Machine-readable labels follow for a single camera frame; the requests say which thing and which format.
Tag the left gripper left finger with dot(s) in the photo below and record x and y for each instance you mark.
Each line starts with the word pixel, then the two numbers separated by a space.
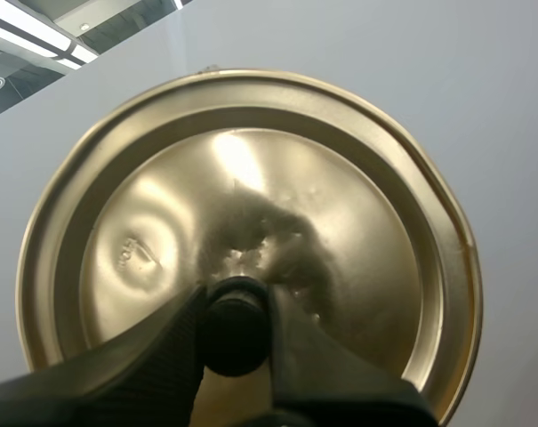
pixel 130 378

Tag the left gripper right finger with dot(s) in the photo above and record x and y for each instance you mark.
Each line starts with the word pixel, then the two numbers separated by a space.
pixel 331 378

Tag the gold pot lid black knob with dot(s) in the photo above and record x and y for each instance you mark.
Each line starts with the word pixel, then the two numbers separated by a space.
pixel 295 187

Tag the ceiling light strip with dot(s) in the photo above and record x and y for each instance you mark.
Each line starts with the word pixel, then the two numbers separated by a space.
pixel 33 37

